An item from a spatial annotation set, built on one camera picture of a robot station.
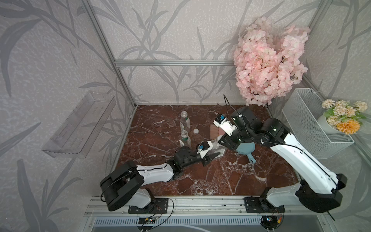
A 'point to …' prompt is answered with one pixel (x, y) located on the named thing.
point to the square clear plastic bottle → (217, 148)
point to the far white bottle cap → (195, 131)
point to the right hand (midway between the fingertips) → (221, 137)
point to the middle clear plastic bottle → (185, 139)
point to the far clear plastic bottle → (184, 122)
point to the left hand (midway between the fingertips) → (217, 150)
